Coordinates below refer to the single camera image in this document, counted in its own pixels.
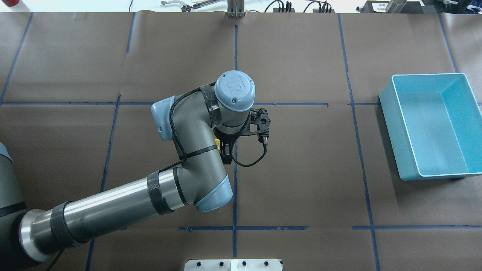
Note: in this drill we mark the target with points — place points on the red object at table edge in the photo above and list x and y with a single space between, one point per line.
10 3

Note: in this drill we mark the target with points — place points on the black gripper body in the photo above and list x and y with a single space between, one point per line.
226 153

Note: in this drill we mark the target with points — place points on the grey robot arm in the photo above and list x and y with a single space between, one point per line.
71 173

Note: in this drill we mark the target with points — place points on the grey tool on back table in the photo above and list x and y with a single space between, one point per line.
188 8

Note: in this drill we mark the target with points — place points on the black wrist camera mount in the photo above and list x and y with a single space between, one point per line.
257 123

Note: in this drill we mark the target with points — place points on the metal camera stand post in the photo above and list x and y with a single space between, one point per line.
236 8

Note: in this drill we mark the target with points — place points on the black box with white label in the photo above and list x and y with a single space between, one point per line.
390 7

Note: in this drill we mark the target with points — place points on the light blue plastic bin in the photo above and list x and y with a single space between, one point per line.
434 124

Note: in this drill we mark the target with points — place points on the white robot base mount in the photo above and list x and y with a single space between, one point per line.
234 265

